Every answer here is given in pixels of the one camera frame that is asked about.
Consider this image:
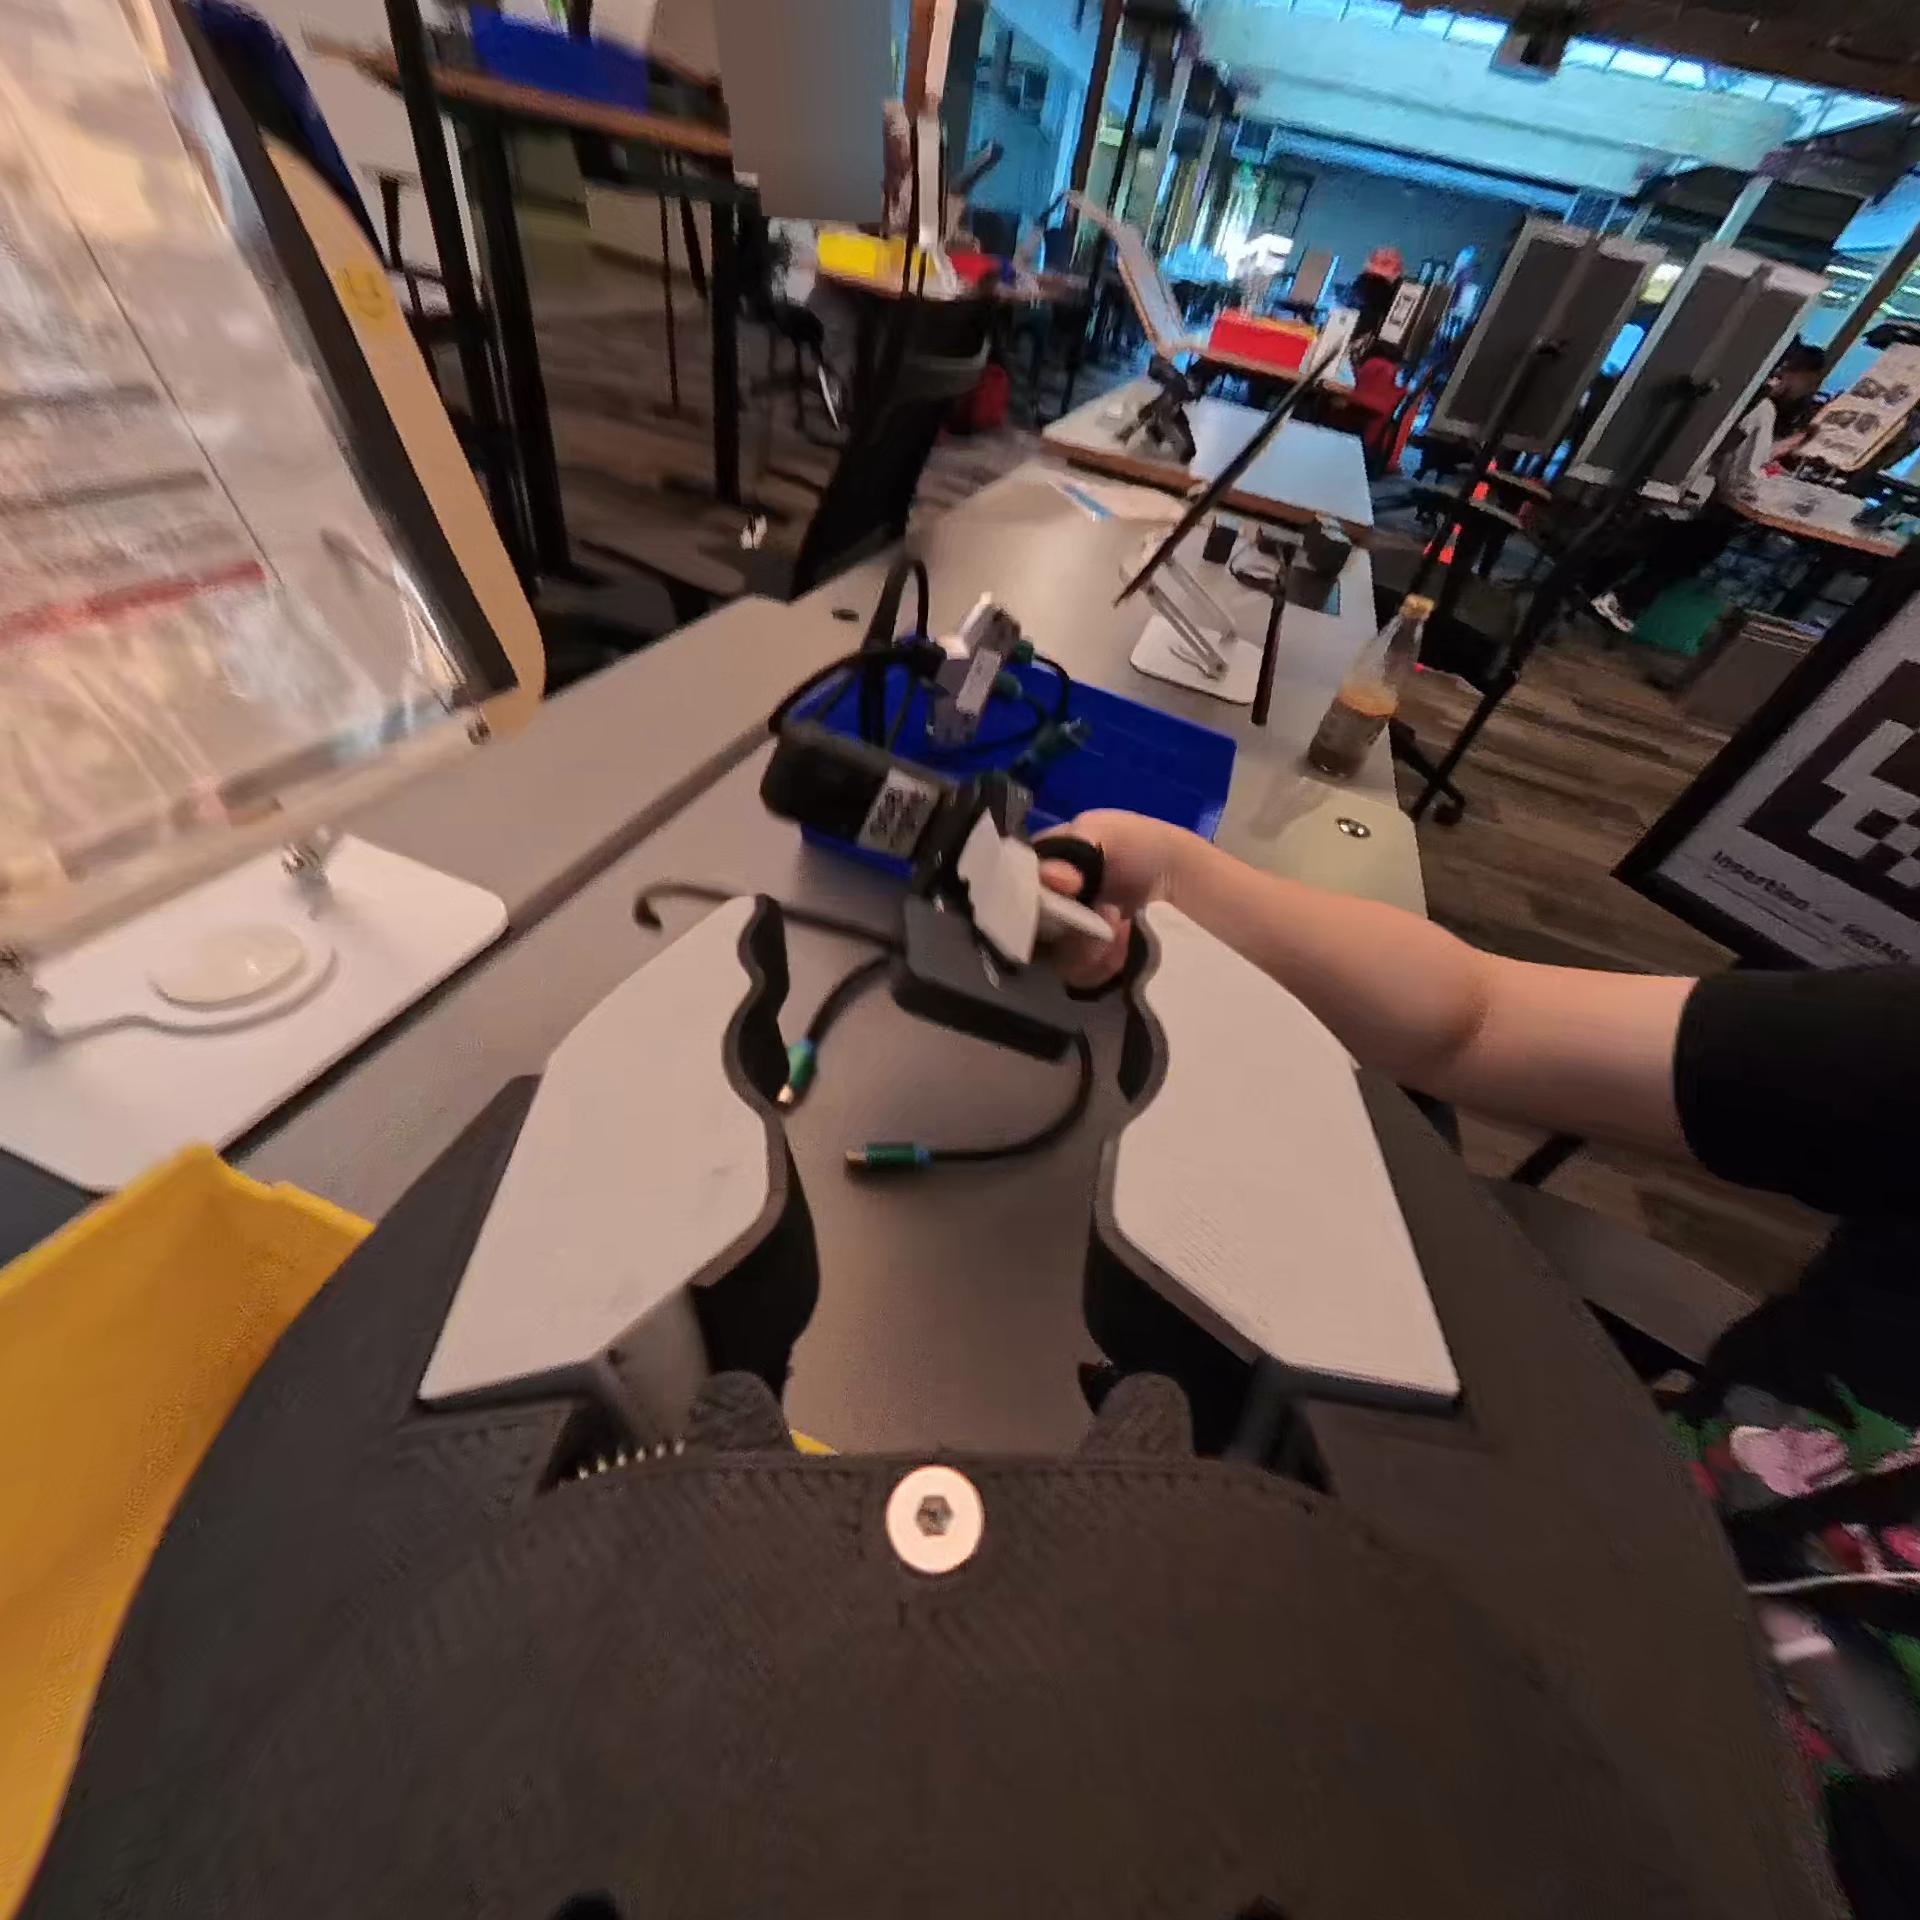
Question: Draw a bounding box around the black HDMI switch box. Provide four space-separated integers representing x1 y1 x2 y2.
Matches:
894 896 1087 1056

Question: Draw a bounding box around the clear drink bottle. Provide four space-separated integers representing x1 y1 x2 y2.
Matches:
1305 590 1434 780

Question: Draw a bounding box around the wooden work table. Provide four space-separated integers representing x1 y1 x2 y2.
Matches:
308 37 760 586

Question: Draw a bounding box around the blue storage crate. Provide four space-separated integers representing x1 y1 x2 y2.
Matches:
465 6 655 112

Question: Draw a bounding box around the yellow plastic bin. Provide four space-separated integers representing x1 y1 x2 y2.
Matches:
0 1142 376 1916

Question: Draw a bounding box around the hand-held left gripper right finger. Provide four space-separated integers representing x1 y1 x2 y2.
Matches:
1079 899 1463 1461

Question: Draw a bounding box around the black framed marker sign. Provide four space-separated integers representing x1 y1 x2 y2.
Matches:
1614 553 1920 971

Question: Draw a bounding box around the blue plastic bin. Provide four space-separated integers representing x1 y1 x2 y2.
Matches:
789 642 1239 883

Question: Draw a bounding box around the grey standing panel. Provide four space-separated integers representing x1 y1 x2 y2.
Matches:
1565 249 1832 490
1427 221 1670 453

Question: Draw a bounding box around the person's right forearm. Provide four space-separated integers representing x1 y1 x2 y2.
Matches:
1161 841 1698 1118

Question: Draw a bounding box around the person's right hand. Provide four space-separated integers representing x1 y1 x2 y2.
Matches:
1035 811 1213 999

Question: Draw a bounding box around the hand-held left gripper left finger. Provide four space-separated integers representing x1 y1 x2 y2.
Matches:
413 891 818 1412

